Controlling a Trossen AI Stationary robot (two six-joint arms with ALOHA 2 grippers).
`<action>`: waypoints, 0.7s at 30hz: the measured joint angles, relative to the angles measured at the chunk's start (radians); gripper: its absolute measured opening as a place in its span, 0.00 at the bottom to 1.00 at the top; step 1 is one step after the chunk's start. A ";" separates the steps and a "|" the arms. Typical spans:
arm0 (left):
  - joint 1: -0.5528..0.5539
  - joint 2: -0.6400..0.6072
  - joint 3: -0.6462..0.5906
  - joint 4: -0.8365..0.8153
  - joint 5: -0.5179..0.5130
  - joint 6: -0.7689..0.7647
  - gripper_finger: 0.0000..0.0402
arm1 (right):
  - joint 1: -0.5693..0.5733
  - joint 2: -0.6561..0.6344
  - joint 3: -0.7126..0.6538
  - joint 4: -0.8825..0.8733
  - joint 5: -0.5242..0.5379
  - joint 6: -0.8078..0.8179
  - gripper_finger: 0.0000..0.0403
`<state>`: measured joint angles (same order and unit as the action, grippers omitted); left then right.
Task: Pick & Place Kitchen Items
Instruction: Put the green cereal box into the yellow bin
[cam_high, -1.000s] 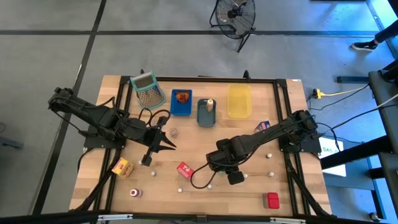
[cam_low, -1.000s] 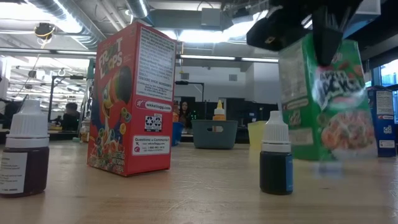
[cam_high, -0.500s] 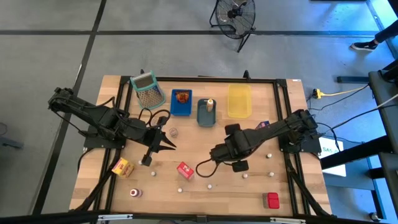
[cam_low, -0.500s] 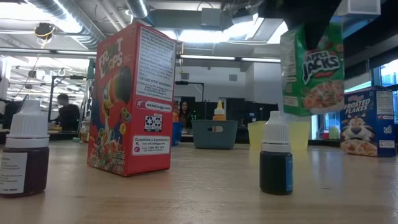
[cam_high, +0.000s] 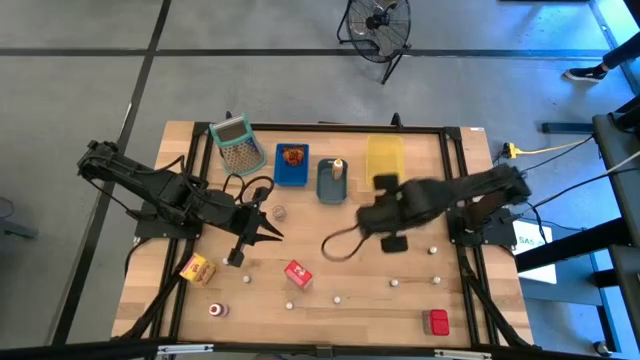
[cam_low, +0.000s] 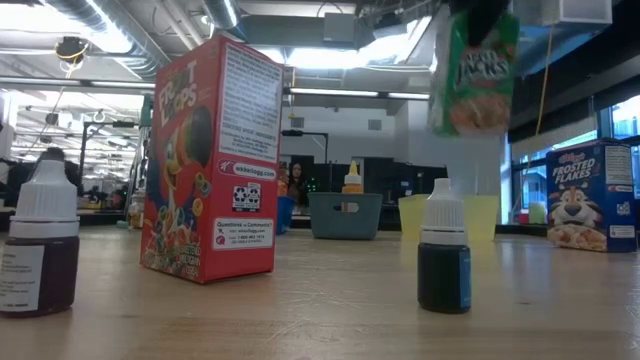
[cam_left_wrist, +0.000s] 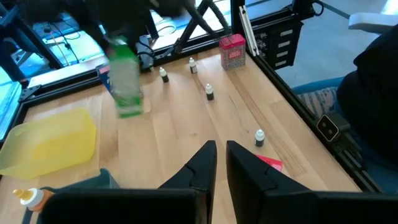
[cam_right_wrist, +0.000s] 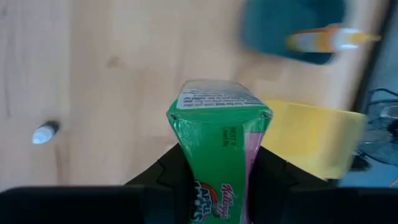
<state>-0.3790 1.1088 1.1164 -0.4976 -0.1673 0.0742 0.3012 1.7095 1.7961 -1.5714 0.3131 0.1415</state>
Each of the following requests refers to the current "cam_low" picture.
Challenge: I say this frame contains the yellow squeeze bottle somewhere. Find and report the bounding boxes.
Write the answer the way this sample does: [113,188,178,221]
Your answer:
[341,159,365,212]

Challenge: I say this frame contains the blue Frosted Flakes cereal box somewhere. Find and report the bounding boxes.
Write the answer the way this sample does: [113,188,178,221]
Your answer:
[545,138,639,254]

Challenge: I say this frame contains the grey ceiling box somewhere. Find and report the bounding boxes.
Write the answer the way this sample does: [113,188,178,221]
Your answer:
[322,12,357,44]

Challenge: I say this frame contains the red Froot Loops cereal box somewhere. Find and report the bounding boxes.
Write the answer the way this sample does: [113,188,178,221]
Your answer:
[139,33,285,285]

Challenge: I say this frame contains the wide silver ventilation duct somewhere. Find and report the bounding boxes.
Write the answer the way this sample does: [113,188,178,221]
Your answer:
[42,0,174,81]

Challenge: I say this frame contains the narrow silver ventilation duct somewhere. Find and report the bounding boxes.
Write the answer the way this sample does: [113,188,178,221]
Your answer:
[202,0,241,30]

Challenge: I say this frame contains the green Apple Jacks cereal box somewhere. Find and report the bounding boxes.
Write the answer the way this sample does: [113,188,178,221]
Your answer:
[428,7,521,139]

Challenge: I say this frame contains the grey plastic bin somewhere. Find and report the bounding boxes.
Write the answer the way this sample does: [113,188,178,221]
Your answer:
[307,192,384,241]

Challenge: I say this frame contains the blue-label dropper bottle white cap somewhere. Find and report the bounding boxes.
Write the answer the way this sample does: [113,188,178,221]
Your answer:
[417,178,473,315]

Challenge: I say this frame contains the black ceiling device yellow cable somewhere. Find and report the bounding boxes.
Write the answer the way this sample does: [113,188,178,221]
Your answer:
[53,35,90,65]

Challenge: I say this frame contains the purple dropper bottle white cap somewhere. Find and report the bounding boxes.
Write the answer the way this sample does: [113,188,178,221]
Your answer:
[0,158,81,319]

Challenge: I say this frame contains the yellow hanging cord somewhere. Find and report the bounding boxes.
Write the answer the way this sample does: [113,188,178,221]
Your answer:
[535,27,555,137]

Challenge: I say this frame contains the white ceiling air unit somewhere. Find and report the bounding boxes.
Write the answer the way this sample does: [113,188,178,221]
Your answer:
[519,0,614,27]

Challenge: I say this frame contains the blue plastic bin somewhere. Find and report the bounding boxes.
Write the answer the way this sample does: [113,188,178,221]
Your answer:
[276,195,296,235]

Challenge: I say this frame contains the yellow plastic bin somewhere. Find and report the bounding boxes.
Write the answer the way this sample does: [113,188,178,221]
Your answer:
[397,193,500,242]

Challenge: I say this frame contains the black stand frame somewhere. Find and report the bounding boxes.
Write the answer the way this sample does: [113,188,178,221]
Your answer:
[77,119,141,201]

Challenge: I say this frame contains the ceiling light strip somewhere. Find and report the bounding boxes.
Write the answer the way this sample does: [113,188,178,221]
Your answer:
[288,87,436,100]
[0,75,156,90]

